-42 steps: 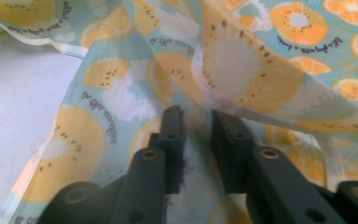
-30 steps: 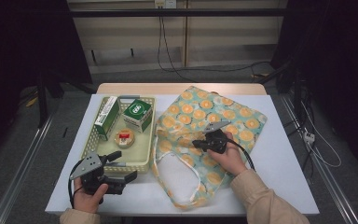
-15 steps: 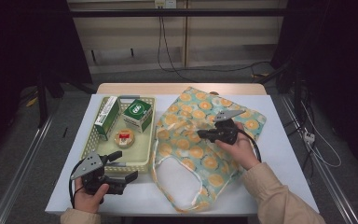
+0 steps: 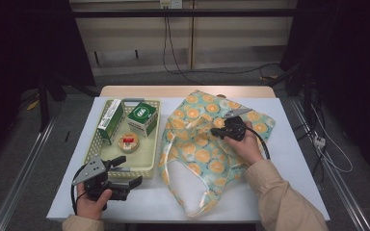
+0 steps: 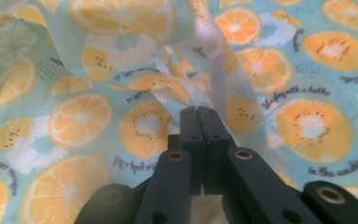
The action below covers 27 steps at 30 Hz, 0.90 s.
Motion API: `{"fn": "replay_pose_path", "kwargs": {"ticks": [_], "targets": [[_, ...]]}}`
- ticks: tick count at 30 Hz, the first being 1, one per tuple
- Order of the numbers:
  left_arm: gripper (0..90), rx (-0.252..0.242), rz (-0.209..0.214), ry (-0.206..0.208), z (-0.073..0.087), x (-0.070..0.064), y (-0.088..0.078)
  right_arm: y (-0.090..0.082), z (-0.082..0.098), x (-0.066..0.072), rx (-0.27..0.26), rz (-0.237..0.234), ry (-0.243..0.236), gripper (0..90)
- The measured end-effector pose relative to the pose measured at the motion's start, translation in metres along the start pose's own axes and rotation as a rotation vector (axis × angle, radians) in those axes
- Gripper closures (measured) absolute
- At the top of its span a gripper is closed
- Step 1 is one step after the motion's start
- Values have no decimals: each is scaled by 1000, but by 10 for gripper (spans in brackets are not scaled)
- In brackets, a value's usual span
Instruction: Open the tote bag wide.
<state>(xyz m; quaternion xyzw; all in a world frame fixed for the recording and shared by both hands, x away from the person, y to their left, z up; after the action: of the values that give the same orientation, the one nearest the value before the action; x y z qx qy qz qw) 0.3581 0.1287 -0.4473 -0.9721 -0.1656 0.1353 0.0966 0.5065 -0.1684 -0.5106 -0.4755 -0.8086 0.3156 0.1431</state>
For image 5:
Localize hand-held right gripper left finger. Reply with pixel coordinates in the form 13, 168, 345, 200
179, 105, 206, 197

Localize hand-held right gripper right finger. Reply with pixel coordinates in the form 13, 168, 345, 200
197, 105, 238, 196

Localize orange-slice print cloth bag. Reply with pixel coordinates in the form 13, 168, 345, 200
0, 0, 358, 224

